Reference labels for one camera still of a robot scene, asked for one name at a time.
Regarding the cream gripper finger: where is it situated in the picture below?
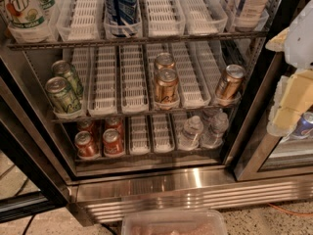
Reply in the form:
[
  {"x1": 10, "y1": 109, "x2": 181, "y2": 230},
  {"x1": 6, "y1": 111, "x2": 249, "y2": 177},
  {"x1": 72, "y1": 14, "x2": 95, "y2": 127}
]
[
  {"x1": 265, "y1": 27, "x2": 290, "y2": 52},
  {"x1": 267, "y1": 69, "x2": 313, "y2": 137}
]

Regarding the red coke can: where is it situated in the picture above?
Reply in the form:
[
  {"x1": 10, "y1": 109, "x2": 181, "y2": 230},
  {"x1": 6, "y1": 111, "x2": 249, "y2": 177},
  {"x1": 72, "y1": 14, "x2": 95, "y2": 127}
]
[
  {"x1": 77, "y1": 119, "x2": 96, "y2": 136},
  {"x1": 74, "y1": 131, "x2": 100, "y2": 160},
  {"x1": 103, "y1": 128, "x2": 124, "y2": 158},
  {"x1": 105, "y1": 117, "x2": 124, "y2": 135}
]

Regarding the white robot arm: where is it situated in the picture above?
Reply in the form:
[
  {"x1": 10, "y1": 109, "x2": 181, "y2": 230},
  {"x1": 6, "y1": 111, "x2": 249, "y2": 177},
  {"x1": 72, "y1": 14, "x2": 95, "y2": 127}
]
[{"x1": 266, "y1": 0, "x2": 313, "y2": 136}]

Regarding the blue pepsi can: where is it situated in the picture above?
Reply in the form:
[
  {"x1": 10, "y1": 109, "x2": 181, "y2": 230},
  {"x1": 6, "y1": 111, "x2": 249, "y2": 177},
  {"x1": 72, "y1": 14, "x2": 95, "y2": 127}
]
[{"x1": 291, "y1": 112, "x2": 313, "y2": 138}]

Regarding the gold can right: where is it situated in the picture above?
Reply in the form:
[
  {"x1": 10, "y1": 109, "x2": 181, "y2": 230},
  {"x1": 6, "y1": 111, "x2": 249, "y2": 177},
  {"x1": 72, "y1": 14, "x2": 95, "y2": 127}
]
[{"x1": 215, "y1": 65, "x2": 246, "y2": 100}]

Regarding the gold can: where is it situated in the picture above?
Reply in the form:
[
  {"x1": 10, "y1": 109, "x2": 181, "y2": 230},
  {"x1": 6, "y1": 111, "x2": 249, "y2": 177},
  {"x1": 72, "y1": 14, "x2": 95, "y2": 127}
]
[
  {"x1": 154, "y1": 52, "x2": 175, "y2": 71},
  {"x1": 215, "y1": 65, "x2": 246, "y2": 100},
  {"x1": 155, "y1": 69, "x2": 178, "y2": 104}
]

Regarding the gold can back centre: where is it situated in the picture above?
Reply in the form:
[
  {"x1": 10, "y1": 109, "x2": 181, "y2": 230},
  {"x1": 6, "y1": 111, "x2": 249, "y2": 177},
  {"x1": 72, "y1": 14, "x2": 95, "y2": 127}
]
[{"x1": 154, "y1": 52, "x2": 175, "y2": 71}]

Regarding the gold can front centre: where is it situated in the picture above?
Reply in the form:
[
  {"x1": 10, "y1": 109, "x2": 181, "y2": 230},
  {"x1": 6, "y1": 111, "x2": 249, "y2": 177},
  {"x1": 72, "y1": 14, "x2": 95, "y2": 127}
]
[{"x1": 155, "y1": 69, "x2": 178, "y2": 104}]

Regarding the green can back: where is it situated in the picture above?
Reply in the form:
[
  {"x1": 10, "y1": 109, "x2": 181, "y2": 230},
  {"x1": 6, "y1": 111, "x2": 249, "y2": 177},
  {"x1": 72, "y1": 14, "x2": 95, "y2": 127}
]
[{"x1": 52, "y1": 60, "x2": 83, "y2": 99}]

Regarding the green can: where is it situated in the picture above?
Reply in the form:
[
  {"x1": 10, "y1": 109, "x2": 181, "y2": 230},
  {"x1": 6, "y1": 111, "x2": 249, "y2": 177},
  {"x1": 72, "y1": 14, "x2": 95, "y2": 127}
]
[
  {"x1": 52, "y1": 60, "x2": 83, "y2": 99},
  {"x1": 45, "y1": 76, "x2": 81, "y2": 114}
]

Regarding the green can front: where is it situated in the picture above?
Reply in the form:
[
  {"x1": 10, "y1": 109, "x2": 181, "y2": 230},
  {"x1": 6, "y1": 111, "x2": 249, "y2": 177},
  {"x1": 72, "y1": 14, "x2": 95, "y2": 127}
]
[{"x1": 45, "y1": 76, "x2": 81, "y2": 114}]

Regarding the steel fridge base grille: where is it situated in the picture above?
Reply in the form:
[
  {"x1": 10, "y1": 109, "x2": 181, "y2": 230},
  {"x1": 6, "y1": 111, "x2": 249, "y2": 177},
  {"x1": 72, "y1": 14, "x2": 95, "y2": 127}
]
[{"x1": 67, "y1": 167, "x2": 313, "y2": 226}]

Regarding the open fridge door left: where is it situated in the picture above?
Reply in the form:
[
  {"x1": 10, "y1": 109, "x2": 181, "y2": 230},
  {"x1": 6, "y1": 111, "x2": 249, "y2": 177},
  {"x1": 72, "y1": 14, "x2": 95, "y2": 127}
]
[{"x1": 0, "y1": 61, "x2": 68, "y2": 223}]

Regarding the white label bottle right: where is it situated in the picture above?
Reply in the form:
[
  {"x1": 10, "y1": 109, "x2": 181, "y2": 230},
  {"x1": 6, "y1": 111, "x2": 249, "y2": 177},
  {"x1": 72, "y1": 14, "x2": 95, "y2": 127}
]
[{"x1": 220, "y1": 0, "x2": 268, "y2": 32}]

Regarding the water bottle right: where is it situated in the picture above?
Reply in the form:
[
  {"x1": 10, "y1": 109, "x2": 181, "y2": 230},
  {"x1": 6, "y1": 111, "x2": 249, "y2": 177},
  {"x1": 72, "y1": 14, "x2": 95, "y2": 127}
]
[{"x1": 201, "y1": 113, "x2": 229, "y2": 149}]

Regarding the water bottle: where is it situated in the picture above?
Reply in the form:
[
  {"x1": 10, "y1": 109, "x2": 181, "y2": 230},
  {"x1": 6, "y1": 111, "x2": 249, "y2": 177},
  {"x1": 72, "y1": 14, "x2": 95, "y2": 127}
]
[
  {"x1": 201, "y1": 113, "x2": 229, "y2": 149},
  {"x1": 178, "y1": 116, "x2": 203, "y2": 151}
]

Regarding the water bottle left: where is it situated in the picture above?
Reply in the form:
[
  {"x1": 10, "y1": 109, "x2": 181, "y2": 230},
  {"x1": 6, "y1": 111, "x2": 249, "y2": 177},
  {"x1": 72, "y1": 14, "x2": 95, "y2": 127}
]
[{"x1": 178, "y1": 116, "x2": 203, "y2": 151}]

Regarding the blue pepsi bottle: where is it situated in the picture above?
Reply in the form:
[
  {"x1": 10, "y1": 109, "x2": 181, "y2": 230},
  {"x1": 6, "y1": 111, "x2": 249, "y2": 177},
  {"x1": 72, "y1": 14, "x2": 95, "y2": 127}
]
[{"x1": 104, "y1": 0, "x2": 141, "y2": 37}]

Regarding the clear plastic container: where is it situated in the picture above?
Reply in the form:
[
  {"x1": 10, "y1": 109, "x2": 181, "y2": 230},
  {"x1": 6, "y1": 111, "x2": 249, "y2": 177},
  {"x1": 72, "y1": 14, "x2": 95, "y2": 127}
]
[{"x1": 121, "y1": 210, "x2": 228, "y2": 235}]

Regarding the top wire shelf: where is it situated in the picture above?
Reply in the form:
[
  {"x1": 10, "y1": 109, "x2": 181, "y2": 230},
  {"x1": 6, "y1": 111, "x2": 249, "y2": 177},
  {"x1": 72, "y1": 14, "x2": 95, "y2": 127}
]
[{"x1": 7, "y1": 31, "x2": 267, "y2": 51}]

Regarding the wire shelf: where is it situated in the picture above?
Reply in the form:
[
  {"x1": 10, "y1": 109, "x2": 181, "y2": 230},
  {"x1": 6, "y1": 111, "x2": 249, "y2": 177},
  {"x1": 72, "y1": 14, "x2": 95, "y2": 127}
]
[
  {"x1": 52, "y1": 104, "x2": 238, "y2": 123},
  {"x1": 7, "y1": 31, "x2": 267, "y2": 51}
]

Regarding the middle wire shelf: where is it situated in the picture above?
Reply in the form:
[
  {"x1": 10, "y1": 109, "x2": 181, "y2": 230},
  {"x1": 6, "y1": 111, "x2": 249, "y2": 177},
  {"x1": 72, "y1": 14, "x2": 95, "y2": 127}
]
[{"x1": 52, "y1": 104, "x2": 238, "y2": 123}]

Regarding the fridge door frame right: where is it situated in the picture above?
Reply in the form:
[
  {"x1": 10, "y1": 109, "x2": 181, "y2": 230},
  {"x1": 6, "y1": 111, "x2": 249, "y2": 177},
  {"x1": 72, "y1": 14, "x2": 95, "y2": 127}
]
[{"x1": 224, "y1": 0, "x2": 313, "y2": 182}]

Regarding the orange cable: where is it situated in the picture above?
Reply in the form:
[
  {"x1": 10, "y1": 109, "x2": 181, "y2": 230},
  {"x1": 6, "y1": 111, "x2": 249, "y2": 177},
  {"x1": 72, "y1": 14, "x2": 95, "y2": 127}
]
[{"x1": 267, "y1": 202, "x2": 313, "y2": 217}]

